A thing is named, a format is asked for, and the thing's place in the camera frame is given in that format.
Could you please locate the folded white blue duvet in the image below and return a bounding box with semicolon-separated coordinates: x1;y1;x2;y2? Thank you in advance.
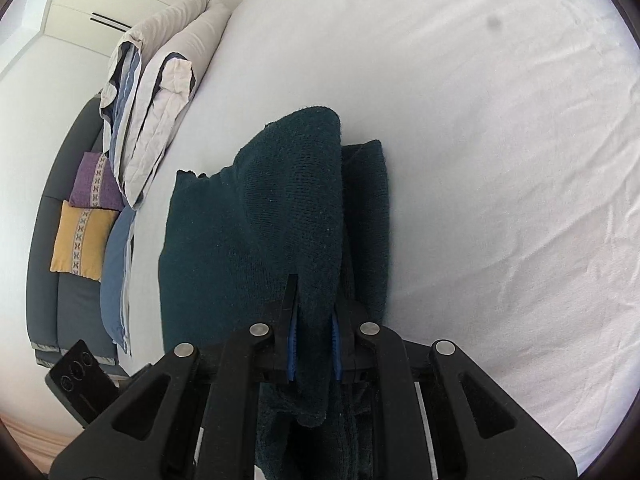
99;0;234;211

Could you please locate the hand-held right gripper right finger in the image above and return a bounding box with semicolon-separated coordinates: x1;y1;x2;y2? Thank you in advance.
331;300;589;480

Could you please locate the blue pillow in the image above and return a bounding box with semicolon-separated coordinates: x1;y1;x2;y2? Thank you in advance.
100;205;137;359

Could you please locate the black smartphone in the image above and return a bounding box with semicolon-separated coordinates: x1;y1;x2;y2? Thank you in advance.
45;339;121;429

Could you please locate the purple patterned cushion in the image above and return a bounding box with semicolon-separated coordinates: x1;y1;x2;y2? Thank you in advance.
69;151;126;211

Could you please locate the dark green knit sweater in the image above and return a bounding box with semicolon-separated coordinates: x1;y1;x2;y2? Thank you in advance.
157;105;390;480

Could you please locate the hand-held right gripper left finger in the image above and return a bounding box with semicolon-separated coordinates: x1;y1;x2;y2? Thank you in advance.
49;275;301;480

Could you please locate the yellow patterned cushion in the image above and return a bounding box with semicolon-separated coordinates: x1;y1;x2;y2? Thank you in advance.
50;200;120;282

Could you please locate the grey sofa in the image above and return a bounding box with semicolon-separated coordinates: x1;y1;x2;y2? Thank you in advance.
27;94;132;367

